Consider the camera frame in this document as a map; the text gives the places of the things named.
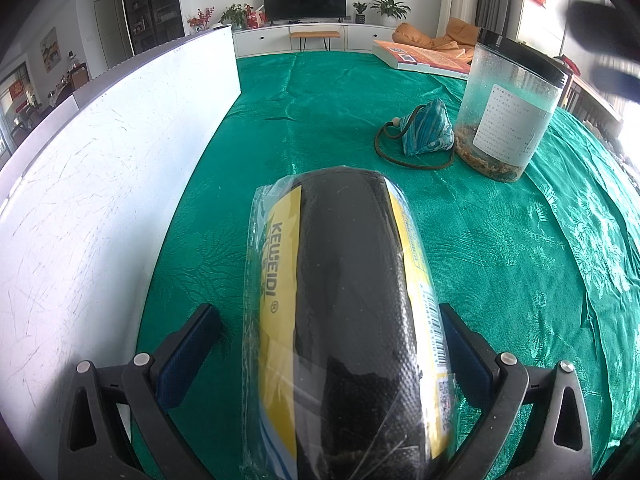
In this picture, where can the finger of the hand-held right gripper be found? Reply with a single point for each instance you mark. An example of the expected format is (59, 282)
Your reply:
(617, 80)
(595, 22)

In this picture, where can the grey curtain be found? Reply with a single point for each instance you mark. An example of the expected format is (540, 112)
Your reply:
(500, 0)

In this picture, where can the red cloth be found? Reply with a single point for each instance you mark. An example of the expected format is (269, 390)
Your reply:
(570, 64)

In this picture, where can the red gift box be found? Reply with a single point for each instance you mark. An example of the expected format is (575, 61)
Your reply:
(256, 19)

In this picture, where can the black television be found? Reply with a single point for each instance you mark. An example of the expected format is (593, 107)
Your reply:
(305, 1)

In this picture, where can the orange lounge chair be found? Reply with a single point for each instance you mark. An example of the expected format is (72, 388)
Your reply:
(455, 32)

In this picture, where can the large green potted plant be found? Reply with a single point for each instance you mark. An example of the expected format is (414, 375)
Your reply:
(390, 7)

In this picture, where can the wooden stool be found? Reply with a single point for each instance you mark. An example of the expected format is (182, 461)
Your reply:
(315, 35)

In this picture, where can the red flower arrangement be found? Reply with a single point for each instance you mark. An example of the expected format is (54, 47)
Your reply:
(200, 20)

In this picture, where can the clear jar with black lid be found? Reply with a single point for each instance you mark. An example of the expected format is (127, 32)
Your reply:
(505, 110)

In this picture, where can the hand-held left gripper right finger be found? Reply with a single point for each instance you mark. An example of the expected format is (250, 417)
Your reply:
(467, 360)

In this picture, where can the small green potted plant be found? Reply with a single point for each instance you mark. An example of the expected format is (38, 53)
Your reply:
(360, 12)

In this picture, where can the framed wall painting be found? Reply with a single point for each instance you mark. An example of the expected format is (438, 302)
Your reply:
(50, 49)

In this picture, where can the orange book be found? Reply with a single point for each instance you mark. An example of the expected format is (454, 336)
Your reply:
(425, 57)

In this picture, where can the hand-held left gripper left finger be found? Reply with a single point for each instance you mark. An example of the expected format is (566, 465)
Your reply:
(187, 355)

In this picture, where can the brown wooden dining chair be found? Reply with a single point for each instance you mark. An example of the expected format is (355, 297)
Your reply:
(72, 82)

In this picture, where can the leafy green potted plant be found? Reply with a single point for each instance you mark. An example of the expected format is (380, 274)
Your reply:
(235, 15)

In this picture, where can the black fabric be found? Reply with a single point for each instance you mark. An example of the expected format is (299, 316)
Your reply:
(350, 310)

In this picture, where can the white cardboard box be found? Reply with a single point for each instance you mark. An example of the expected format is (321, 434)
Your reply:
(100, 210)

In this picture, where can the dark display cabinet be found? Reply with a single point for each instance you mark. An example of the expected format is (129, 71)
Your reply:
(150, 5)

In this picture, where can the green satin tablecloth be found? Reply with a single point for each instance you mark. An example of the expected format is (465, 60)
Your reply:
(325, 125)

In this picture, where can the white tv cabinet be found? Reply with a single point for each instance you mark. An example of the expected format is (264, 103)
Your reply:
(260, 40)

